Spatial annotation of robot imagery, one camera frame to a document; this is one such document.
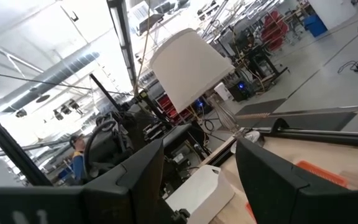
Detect long ceiling light bar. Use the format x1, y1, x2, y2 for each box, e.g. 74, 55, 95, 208
106, 0, 139, 90

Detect silver ventilation duct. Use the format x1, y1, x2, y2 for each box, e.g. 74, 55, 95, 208
0, 51, 101, 113

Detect black metal frame post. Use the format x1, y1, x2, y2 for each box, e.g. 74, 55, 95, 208
0, 99, 53, 187

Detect black table frame rail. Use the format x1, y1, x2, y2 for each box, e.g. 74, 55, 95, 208
259, 117, 358, 148

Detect black floor cable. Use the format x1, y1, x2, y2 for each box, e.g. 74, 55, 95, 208
336, 51, 358, 75

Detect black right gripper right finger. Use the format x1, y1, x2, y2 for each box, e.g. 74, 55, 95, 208
236, 138, 358, 224

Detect black computer with blue light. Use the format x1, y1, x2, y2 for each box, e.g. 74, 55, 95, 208
227, 79, 252, 103

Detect clear glass lamp base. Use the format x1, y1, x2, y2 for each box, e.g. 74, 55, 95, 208
208, 95, 260, 153

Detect person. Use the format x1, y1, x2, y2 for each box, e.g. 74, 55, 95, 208
69, 133, 87, 183

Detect red storage bins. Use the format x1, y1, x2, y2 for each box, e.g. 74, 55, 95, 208
155, 94, 194, 123

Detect black workstation desk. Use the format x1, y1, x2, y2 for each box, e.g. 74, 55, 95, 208
235, 30, 289, 94

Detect white plastic basket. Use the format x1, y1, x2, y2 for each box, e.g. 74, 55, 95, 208
165, 164, 236, 224

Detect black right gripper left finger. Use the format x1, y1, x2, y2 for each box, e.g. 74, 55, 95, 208
0, 138, 191, 224

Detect blue plastic bin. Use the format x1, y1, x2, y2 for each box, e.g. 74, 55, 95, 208
303, 14, 328, 38

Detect orange plastic basket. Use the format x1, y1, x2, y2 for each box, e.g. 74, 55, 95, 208
295, 160, 349, 188
245, 201, 257, 222

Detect white plastic container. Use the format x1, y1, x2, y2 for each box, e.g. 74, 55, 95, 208
214, 82, 231, 101

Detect red storage shelving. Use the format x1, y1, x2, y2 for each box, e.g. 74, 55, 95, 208
260, 10, 289, 52

